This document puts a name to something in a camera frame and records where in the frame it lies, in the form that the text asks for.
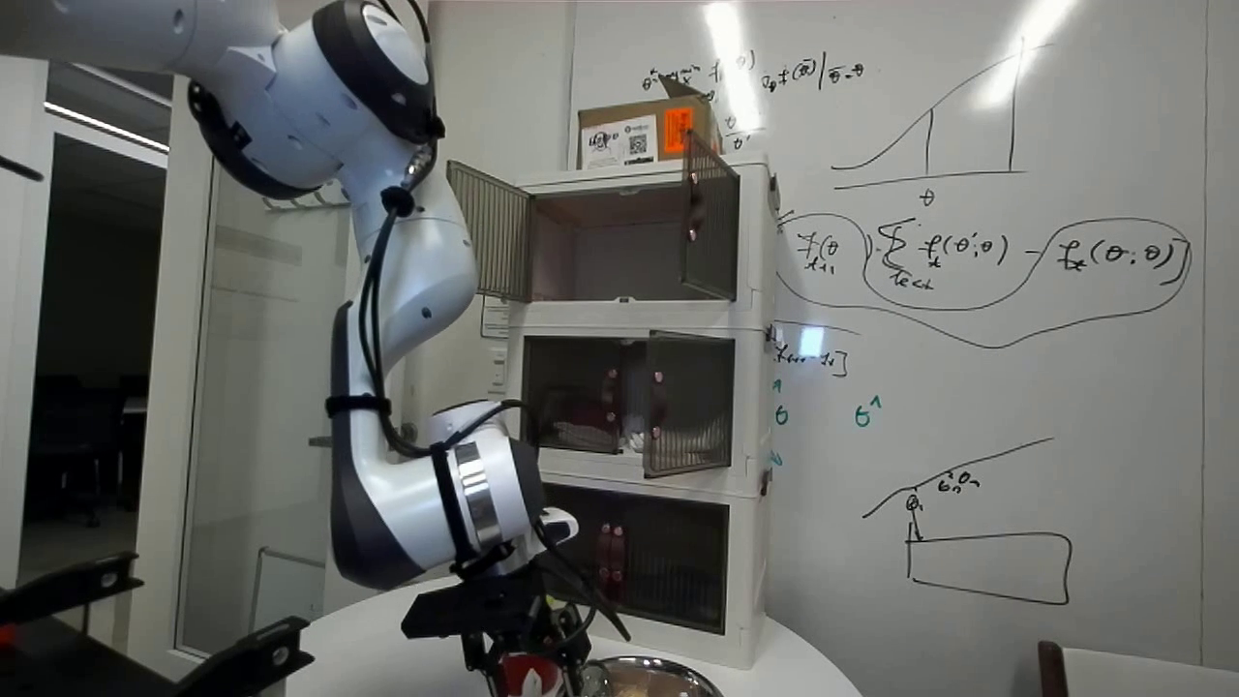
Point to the lowest grey mesh cabinet door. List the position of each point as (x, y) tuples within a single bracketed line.
[(665, 562)]

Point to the red bottles inside cabinet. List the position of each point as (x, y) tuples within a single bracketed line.
[(613, 560)]

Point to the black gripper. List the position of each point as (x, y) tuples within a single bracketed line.
[(511, 599)]

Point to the white three-tier cabinet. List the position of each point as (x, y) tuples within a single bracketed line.
[(756, 390)]

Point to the white light switch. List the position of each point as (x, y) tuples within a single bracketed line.
[(503, 374)]

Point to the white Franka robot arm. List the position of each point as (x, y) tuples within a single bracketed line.
[(389, 504)]

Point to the black clamp bar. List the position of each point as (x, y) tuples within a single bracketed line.
[(63, 586), (255, 655)]

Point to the white seat chair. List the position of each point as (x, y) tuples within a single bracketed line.
[(1138, 672)]

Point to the brown cardboard box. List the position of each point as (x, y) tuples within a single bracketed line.
[(646, 133)]

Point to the middle grey mesh cabinet door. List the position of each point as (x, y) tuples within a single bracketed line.
[(691, 406)]

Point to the white wall sign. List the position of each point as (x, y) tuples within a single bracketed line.
[(499, 320)]

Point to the large wall whiteboard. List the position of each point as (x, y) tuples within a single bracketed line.
[(1009, 351)]

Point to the white door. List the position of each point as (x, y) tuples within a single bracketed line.
[(258, 390)]

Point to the silver metal bowl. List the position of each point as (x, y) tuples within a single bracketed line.
[(653, 680)]

